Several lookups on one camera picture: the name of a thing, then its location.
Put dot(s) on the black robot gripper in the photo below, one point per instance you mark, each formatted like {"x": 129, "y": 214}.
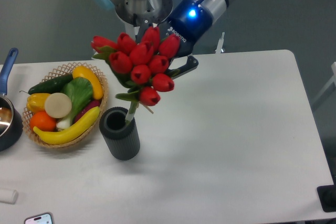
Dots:
{"x": 189, "y": 21}

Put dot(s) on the red tulip bouquet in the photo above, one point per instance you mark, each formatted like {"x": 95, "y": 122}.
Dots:
{"x": 141, "y": 67}

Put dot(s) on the dark grey ribbed vase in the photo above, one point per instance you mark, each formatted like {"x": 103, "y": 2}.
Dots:
{"x": 121, "y": 138}

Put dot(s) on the purple eggplant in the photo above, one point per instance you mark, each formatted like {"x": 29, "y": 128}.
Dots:
{"x": 89, "y": 106}

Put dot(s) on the yellow squash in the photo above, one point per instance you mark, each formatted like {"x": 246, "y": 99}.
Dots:
{"x": 85, "y": 72}

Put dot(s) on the green bok choy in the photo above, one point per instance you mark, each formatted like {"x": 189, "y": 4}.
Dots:
{"x": 79, "y": 91}

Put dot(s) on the yellow banana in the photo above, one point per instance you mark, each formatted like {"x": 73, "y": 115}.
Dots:
{"x": 72, "y": 132}

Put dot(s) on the green cucumber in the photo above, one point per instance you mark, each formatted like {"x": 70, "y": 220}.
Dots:
{"x": 53, "y": 85}

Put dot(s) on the woven wicker basket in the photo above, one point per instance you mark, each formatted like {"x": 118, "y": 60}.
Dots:
{"x": 61, "y": 70}

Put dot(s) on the beige round disc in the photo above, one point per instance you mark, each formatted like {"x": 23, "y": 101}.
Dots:
{"x": 58, "y": 105}

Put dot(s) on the white furniture piece right edge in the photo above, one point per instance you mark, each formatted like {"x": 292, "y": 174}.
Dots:
{"x": 325, "y": 91}

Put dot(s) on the yellow bell pepper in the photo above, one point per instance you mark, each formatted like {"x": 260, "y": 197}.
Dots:
{"x": 36, "y": 102}

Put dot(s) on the orange fruit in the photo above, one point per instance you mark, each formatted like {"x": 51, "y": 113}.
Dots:
{"x": 43, "y": 121}

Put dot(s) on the black device at table edge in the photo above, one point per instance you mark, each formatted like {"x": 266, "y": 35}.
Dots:
{"x": 327, "y": 197}

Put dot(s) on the smartphone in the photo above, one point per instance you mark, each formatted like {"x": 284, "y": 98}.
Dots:
{"x": 44, "y": 218}

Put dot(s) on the white cylinder object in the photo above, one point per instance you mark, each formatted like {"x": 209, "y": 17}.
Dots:
{"x": 8, "y": 196}

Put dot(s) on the dark pot blue handle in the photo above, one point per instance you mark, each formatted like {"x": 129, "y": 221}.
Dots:
{"x": 11, "y": 121}

